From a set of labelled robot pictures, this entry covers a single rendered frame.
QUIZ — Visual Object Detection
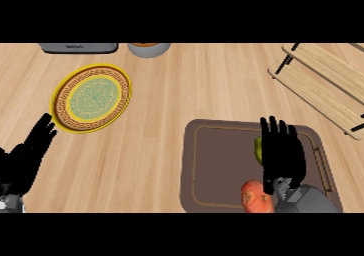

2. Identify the brown rectangular tray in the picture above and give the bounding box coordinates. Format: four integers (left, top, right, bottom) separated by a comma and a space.
179, 118, 345, 214

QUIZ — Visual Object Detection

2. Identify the orange red fruit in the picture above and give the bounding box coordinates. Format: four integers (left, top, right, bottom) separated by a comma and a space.
240, 179, 277, 214

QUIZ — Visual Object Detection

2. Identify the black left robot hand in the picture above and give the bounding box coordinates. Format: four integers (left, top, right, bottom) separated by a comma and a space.
0, 112, 60, 202

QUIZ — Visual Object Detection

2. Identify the grey round pot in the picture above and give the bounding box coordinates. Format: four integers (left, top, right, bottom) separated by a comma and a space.
126, 42, 174, 59

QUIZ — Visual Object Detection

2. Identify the dark grey appliance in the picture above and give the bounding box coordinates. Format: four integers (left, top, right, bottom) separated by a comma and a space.
38, 42, 120, 55

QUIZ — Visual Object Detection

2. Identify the green pear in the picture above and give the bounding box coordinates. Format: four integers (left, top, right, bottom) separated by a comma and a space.
253, 135, 265, 166

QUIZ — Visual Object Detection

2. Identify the yellow patterned round plate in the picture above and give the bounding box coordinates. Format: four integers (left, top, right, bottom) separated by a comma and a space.
50, 63, 134, 135

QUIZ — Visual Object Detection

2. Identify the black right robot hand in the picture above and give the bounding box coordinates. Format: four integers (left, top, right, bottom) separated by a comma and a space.
259, 115, 308, 196

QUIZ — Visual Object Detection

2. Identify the wooden tiered shelf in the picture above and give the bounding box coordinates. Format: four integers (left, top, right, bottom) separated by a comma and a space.
267, 42, 364, 141

